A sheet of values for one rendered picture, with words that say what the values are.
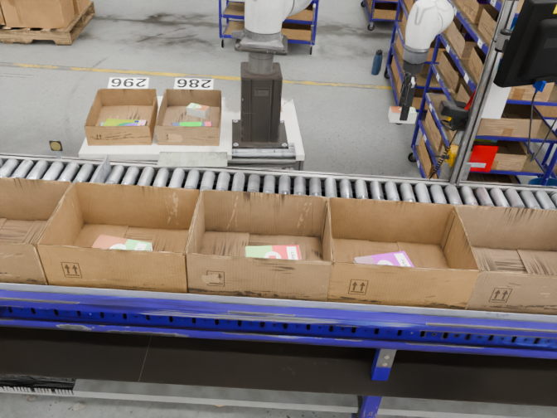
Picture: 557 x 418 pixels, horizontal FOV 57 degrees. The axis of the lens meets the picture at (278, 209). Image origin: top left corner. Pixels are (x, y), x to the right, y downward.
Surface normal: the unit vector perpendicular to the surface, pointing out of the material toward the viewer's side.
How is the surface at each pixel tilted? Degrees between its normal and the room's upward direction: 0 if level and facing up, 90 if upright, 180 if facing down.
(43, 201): 89
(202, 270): 90
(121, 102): 88
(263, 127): 90
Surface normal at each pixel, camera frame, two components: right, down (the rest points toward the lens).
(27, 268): -0.03, 0.62
